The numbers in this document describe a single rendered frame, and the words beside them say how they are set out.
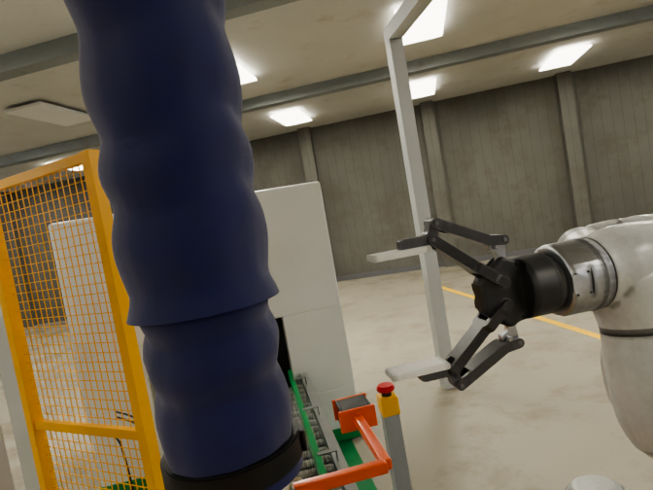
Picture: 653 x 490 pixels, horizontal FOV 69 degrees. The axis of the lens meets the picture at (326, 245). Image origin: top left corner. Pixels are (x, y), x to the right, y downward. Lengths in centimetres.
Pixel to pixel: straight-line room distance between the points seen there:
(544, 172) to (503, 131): 134
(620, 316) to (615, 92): 1230
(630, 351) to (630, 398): 6
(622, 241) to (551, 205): 1168
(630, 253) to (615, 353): 13
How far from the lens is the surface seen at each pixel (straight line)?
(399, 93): 433
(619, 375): 70
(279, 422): 78
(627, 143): 1286
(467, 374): 59
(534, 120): 1237
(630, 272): 65
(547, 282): 59
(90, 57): 78
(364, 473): 95
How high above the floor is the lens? 171
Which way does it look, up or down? 3 degrees down
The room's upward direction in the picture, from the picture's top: 10 degrees counter-clockwise
